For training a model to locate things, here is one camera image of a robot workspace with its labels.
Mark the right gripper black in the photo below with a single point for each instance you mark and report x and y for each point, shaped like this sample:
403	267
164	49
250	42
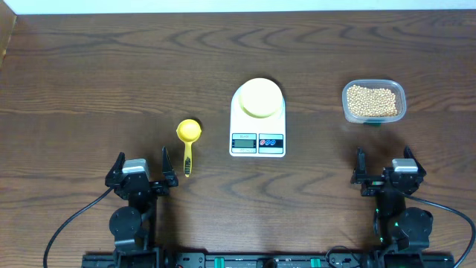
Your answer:
360	174

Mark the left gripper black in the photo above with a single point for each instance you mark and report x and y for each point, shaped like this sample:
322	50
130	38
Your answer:
169	173

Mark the yellow measuring scoop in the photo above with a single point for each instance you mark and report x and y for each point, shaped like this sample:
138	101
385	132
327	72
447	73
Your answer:
188	131

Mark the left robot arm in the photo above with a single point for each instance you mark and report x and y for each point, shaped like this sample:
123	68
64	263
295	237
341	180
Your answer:
133	226

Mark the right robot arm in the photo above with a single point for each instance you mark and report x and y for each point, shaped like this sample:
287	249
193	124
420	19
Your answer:
402	230

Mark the white digital kitchen scale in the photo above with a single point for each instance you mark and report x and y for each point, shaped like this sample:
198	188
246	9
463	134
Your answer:
257	137

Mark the yellow bowl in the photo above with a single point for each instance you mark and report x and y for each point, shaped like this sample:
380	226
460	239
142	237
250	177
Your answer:
260	98

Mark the clear plastic container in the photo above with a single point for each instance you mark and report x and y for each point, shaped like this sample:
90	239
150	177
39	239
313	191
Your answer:
375	84

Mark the soybeans in container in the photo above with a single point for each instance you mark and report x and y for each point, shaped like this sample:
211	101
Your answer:
365	102

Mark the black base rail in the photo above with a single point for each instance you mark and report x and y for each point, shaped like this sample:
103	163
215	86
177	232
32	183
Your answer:
201	260

